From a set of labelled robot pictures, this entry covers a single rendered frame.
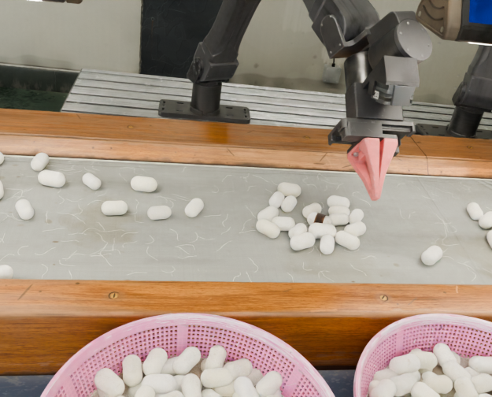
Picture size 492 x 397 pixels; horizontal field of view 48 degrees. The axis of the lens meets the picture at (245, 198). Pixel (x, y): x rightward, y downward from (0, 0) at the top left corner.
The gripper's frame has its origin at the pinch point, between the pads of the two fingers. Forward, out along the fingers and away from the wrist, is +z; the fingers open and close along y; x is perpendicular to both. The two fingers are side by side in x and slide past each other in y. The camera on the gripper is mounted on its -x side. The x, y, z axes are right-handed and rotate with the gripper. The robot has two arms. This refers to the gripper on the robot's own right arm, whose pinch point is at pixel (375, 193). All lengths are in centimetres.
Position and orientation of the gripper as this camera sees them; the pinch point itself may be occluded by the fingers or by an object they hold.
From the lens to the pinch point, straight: 74.5
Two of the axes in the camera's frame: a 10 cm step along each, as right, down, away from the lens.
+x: -1.8, 2.8, 9.4
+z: 0.1, 9.6, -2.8
